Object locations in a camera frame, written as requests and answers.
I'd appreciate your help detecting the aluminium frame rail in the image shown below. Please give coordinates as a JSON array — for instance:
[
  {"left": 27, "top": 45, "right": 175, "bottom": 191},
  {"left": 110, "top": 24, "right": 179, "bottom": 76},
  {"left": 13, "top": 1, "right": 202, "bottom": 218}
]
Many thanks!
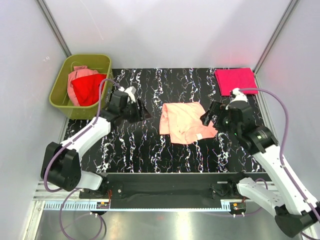
[{"left": 32, "top": 179, "right": 305, "bottom": 213}]

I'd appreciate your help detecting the salmon pink t shirt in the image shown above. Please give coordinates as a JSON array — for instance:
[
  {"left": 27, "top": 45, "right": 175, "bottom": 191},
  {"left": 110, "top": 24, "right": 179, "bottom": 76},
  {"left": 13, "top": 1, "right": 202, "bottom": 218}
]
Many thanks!
[{"left": 159, "top": 102, "right": 218, "bottom": 145}]

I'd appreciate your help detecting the folded magenta t shirt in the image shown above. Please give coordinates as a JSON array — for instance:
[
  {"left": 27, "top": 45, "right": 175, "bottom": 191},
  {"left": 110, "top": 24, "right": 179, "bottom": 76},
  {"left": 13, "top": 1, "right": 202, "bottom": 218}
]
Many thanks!
[{"left": 214, "top": 67, "right": 257, "bottom": 97}]

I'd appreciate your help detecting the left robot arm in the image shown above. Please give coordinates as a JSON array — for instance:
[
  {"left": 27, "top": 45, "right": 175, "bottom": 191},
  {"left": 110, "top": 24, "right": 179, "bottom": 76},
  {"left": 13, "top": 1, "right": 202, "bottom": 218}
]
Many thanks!
[{"left": 40, "top": 86, "right": 152, "bottom": 198}]

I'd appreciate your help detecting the red t shirt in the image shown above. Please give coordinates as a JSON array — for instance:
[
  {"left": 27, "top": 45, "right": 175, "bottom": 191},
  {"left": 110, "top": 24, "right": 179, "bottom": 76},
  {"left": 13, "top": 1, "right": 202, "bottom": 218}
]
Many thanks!
[{"left": 71, "top": 73, "right": 107, "bottom": 107}]

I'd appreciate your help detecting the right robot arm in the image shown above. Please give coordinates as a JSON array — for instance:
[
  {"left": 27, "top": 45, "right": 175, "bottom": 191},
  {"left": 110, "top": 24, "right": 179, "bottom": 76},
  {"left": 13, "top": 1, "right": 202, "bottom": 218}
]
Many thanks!
[{"left": 200, "top": 100, "right": 320, "bottom": 238}]

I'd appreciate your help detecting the dusty pink t shirt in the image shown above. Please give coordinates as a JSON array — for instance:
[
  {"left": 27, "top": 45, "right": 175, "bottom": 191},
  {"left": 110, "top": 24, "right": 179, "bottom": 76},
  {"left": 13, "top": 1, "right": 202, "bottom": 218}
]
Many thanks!
[{"left": 67, "top": 65, "right": 100, "bottom": 107}]

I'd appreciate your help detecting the olive green plastic bin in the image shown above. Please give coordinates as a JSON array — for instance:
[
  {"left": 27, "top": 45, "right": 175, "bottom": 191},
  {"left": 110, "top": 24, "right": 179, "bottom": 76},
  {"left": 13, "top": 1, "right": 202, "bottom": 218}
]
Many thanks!
[{"left": 49, "top": 54, "right": 114, "bottom": 120}]

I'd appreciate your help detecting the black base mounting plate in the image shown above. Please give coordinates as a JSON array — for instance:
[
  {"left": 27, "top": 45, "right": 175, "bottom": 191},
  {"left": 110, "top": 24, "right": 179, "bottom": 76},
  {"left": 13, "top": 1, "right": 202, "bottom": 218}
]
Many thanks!
[{"left": 85, "top": 173, "right": 243, "bottom": 200}]

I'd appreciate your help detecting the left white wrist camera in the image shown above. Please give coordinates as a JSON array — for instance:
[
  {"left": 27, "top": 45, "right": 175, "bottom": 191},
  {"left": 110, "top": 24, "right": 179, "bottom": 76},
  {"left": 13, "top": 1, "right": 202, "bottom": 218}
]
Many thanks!
[{"left": 118, "top": 86, "right": 137, "bottom": 103}]

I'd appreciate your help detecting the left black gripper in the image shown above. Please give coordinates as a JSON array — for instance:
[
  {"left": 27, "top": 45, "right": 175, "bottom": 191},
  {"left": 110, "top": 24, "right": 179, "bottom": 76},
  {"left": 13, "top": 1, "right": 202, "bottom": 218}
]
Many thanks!
[{"left": 120, "top": 98, "right": 152, "bottom": 124}]

